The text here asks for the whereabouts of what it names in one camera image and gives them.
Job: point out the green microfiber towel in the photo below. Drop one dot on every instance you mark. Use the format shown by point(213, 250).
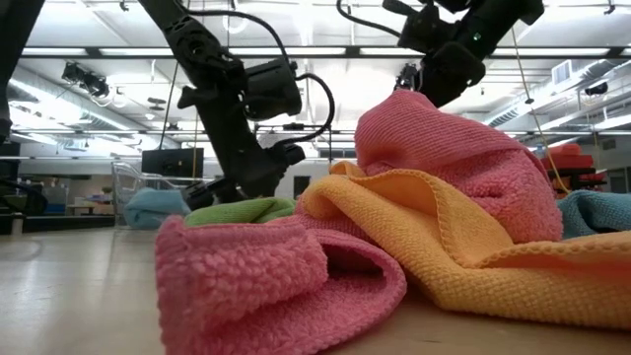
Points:
point(236, 212)

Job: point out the small green potted plant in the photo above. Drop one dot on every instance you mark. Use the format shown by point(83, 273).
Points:
point(107, 190)

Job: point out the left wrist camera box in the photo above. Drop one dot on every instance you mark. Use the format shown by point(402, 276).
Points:
point(271, 89)

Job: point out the black ceiling spotlight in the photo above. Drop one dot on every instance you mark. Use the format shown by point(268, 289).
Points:
point(84, 79)
point(406, 79)

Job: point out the blue microfiber towel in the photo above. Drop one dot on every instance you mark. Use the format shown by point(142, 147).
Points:
point(153, 207)
point(596, 212)

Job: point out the black ceiling light rail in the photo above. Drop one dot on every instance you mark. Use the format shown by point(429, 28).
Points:
point(542, 51)

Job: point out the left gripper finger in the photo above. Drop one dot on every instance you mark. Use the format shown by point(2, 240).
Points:
point(241, 192)
point(202, 194)

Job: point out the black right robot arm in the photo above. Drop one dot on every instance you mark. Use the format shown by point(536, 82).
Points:
point(503, 15)

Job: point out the orange microfiber towel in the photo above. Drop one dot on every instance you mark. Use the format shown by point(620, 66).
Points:
point(443, 256)

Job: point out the black computer monitor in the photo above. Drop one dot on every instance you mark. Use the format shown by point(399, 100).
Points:
point(172, 162)

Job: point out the black ceiling dome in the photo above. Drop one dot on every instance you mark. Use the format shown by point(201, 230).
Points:
point(596, 89)

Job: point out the pink microfiber towel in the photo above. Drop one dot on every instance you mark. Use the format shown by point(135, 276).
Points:
point(246, 276)

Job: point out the white air vent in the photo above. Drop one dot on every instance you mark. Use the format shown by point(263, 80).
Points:
point(562, 73)

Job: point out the clear plastic bin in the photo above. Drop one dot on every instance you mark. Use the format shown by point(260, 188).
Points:
point(123, 182)

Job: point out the red storage bins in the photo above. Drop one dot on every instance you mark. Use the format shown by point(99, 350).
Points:
point(574, 160)

